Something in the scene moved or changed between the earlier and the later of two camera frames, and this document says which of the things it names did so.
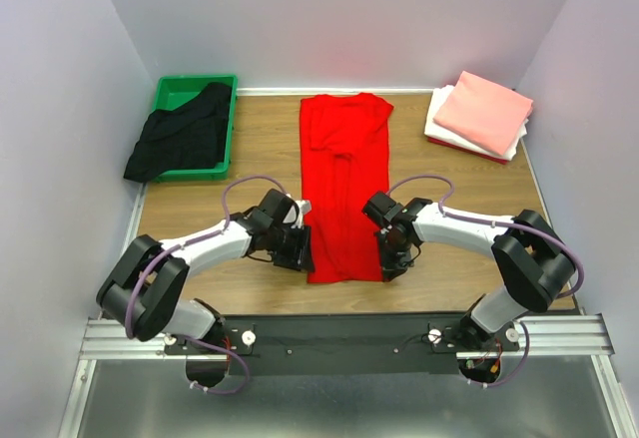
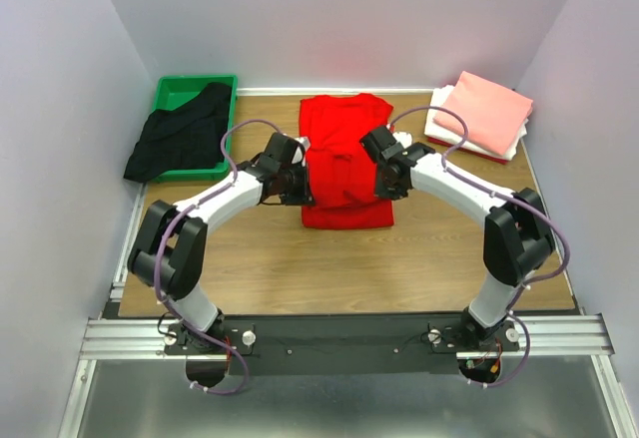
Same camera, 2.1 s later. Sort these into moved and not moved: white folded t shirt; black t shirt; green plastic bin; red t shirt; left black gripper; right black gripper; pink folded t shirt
Moved: left black gripper; right black gripper; red t shirt
Not moved: white folded t shirt; green plastic bin; pink folded t shirt; black t shirt
